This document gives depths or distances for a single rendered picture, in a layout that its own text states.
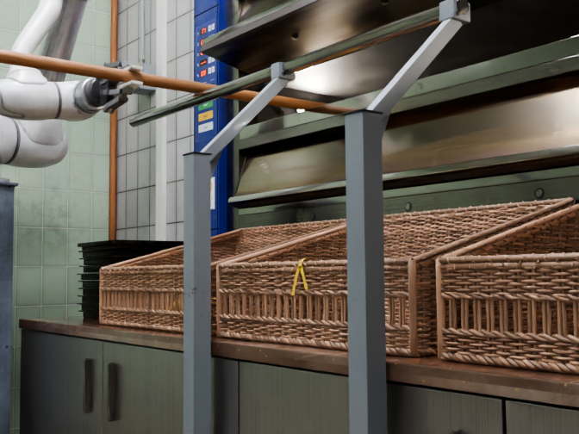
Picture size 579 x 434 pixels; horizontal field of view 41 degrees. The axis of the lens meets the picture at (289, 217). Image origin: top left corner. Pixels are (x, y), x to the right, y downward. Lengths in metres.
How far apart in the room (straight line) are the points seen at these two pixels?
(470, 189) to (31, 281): 1.86
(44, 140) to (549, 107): 1.62
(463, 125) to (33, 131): 1.42
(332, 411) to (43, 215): 2.03
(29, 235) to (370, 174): 2.11
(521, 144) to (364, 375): 0.73
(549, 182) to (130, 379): 1.04
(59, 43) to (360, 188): 1.65
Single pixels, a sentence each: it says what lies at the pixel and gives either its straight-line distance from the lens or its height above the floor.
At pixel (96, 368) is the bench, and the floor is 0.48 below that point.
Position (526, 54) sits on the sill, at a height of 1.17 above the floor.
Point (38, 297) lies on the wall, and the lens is 3.10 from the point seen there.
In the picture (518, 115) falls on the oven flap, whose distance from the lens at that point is 1.73.
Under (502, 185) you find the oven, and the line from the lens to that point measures 1.72.
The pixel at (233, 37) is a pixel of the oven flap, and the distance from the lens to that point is 2.30.
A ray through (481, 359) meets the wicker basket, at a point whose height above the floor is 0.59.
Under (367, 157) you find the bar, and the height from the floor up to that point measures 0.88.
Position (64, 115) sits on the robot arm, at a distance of 2.19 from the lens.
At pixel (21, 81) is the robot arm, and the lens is 2.15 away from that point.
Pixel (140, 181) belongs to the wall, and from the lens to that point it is 3.05.
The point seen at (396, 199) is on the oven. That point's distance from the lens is 1.92.
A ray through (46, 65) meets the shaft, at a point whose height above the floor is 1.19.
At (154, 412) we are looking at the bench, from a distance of 1.79.
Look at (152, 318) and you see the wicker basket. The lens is 1.88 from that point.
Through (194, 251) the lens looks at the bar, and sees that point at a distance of 1.51.
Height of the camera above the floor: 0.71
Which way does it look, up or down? 4 degrees up
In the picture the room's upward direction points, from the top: 1 degrees counter-clockwise
